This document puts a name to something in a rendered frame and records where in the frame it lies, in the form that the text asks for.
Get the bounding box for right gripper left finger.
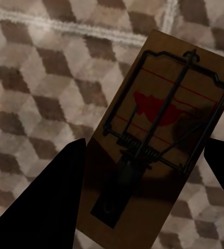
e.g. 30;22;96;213
0;138;87;249

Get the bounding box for mousetrap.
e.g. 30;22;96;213
76;29;224;249

